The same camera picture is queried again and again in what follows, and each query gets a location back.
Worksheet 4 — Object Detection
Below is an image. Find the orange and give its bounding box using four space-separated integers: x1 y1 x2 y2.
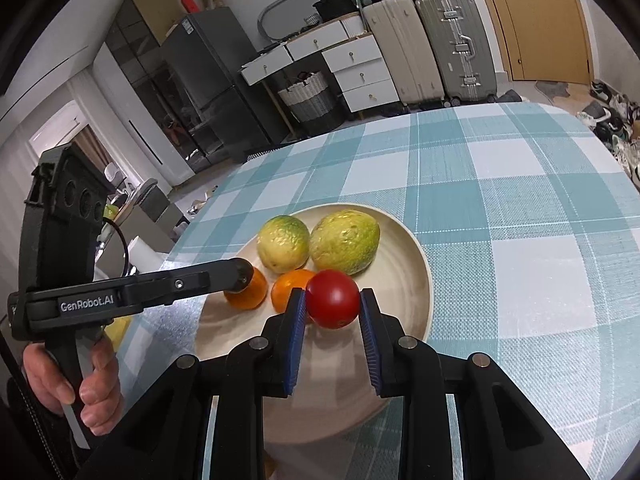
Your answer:
223 266 269 310
271 269 317 314

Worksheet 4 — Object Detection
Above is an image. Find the white drawer unit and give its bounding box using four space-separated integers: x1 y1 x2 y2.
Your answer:
321 35 401 114

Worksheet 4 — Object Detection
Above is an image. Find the striped floor mat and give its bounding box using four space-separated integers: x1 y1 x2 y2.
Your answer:
240 147 292 162

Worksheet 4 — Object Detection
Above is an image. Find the white paper roll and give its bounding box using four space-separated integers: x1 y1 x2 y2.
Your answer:
127 237 169 274

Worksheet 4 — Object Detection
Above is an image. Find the cream round plate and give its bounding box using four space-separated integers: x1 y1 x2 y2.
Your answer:
192 203 434 445

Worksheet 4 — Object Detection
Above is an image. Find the person's left hand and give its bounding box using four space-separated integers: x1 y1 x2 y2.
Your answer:
22 335 124 435

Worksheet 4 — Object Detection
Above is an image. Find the grey floor mat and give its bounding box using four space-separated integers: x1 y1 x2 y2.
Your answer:
535 80 571 101

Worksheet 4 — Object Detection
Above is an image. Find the silver suitcase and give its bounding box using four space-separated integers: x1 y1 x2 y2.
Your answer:
415 0 499 104

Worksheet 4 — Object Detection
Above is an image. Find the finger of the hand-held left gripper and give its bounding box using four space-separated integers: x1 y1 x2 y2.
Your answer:
119 257 255 314

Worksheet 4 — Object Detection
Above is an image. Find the dark grey refrigerator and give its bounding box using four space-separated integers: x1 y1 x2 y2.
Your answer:
160 7 292 164

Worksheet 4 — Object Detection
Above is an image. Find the red tomato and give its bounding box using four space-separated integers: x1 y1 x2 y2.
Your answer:
305 269 361 330

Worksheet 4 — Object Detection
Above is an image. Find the round yellow-green fruit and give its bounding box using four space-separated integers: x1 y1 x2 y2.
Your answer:
256 215 311 271

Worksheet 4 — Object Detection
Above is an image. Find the beige suitcase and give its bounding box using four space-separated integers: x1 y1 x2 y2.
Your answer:
362 0 447 109

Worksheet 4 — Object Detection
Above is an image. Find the large oblong yellow-green fruit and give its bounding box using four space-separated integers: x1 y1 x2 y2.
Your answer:
309 210 381 277

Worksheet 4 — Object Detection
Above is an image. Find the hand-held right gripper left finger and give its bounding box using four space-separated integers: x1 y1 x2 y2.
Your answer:
75 287 307 480

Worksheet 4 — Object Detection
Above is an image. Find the pile of shoes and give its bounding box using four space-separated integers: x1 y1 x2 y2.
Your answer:
575 80 640 186

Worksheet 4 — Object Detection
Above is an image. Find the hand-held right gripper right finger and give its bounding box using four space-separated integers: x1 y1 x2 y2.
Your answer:
359 288 593 480

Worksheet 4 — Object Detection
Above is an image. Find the cluttered side table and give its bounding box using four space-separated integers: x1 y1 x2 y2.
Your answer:
102 179 187 257

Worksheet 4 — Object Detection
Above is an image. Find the wooden door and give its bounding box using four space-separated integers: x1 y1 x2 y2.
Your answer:
467 0 597 86

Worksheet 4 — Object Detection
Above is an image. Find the brown curtain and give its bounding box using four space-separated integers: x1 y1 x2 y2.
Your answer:
75 125 121 196

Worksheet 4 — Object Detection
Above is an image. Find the black storage case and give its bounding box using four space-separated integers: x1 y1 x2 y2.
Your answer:
314 0 359 21

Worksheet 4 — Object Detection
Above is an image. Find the oval mirror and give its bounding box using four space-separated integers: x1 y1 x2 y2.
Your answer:
257 0 326 44

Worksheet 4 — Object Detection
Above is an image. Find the white wardrobe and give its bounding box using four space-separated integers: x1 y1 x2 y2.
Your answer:
92 42 197 189

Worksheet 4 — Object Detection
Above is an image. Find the woven laundry basket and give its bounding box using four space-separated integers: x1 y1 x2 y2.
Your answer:
277 71 337 124

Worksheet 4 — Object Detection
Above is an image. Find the beige cardboard box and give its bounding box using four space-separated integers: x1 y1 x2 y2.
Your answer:
129 0 186 44

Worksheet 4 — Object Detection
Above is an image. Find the white desk with drawers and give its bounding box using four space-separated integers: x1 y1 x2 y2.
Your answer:
240 10 374 146

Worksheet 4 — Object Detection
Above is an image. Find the black cable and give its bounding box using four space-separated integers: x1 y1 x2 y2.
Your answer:
102 217 129 277

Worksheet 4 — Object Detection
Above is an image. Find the dark glass cabinet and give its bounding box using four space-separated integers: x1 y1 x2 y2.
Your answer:
106 0 226 176

